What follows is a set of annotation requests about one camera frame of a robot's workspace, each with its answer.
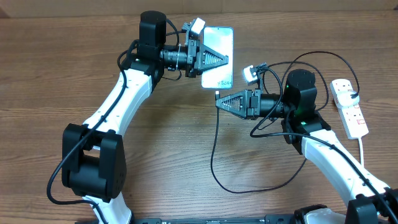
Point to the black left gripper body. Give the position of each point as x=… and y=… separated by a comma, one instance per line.
x=193, y=49

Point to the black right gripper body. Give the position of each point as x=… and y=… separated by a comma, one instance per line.
x=254, y=98

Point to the blue Galaxy smartphone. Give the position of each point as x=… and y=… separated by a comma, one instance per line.
x=221, y=40

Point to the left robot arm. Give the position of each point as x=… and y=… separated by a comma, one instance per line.
x=93, y=158

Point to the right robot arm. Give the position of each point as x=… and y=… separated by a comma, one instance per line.
x=367, y=199

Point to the white charger plug adapter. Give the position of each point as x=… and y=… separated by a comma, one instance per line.
x=346, y=99

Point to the white power strip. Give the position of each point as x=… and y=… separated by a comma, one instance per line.
x=351, y=117

